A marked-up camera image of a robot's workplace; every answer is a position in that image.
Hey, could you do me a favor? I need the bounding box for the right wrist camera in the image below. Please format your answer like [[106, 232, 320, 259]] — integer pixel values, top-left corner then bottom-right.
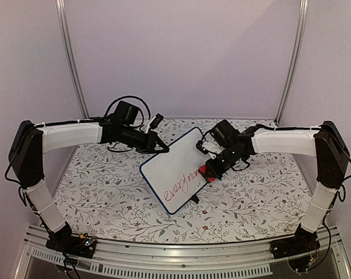
[[196, 119, 241, 159]]

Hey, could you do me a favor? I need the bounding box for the red whiteboard eraser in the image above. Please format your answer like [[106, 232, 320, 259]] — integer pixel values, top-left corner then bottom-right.
[[198, 164, 216, 183]]

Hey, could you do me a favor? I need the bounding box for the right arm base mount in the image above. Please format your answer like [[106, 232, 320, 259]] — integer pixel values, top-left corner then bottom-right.
[[270, 225, 320, 259]]

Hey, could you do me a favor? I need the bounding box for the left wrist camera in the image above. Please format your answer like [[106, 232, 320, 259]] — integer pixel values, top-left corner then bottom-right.
[[142, 113, 164, 134]]

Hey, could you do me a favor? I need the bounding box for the aluminium post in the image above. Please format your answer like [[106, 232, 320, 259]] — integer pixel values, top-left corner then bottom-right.
[[55, 0, 89, 118], [275, 0, 309, 125]]

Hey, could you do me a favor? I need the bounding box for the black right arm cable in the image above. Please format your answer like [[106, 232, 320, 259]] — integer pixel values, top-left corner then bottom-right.
[[245, 123, 351, 273]]

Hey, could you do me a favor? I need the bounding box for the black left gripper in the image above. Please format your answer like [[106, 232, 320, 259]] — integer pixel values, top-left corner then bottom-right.
[[120, 126, 170, 155]]

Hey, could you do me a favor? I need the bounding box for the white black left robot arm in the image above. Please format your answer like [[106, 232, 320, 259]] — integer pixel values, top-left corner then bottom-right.
[[4, 99, 169, 252]]

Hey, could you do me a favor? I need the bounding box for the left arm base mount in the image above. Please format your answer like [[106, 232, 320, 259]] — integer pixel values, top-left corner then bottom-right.
[[46, 222, 96, 259]]

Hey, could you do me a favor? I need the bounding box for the left rear aluminium post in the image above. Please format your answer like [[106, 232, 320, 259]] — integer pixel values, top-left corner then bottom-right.
[[55, 0, 89, 118]]

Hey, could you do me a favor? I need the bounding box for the small whiteboard blue frame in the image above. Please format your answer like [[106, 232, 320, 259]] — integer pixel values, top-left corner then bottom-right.
[[139, 127, 210, 215]]

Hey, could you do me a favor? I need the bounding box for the front aluminium rail frame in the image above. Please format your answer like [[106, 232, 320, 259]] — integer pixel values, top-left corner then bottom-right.
[[15, 225, 351, 278]]

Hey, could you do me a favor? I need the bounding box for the right rear aluminium post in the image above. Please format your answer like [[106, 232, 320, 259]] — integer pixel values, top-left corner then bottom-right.
[[275, 0, 309, 125]]

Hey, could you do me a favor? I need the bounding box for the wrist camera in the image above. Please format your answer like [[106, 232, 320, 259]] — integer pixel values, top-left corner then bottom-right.
[[142, 113, 164, 134], [196, 119, 241, 159]]

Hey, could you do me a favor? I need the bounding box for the wire whiteboard stand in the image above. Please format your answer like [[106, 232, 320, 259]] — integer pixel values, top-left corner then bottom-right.
[[191, 195, 199, 204]]

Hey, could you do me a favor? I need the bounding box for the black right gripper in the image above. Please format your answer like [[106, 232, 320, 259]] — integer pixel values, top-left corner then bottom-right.
[[205, 144, 243, 178]]

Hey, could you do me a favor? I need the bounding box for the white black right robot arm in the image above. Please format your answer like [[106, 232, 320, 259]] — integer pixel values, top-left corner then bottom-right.
[[196, 120, 351, 253]]

